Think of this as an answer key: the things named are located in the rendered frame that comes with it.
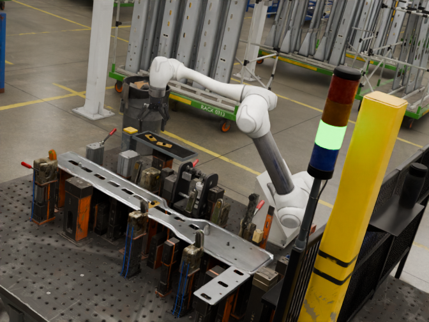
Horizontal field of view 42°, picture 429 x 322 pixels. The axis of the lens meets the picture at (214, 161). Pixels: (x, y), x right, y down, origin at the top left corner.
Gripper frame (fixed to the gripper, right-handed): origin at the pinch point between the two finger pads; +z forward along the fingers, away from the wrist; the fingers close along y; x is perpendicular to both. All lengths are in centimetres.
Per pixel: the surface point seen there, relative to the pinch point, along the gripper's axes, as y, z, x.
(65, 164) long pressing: 46, 21, -8
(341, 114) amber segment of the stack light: 39, -76, 166
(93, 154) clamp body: 28.3, 18.5, -11.8
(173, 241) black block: 23, 22, 77
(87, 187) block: 45, 19, 24
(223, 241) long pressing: 1, 21, 85
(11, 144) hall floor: 11, 122, -254
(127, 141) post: 8.8, 11.4, -10.7
